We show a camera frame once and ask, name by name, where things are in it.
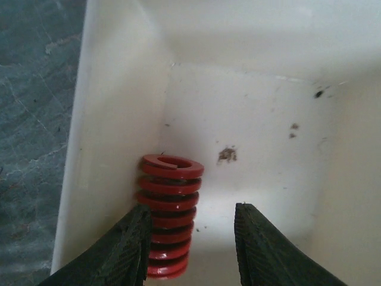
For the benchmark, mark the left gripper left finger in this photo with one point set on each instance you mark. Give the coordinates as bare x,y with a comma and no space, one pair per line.
120,257

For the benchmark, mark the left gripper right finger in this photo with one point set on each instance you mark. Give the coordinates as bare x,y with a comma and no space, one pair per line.
266,257

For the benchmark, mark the white parts tray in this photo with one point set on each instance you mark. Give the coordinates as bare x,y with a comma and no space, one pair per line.
279,100

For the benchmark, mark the small red spring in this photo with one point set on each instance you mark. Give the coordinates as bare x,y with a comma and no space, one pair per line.
170,188

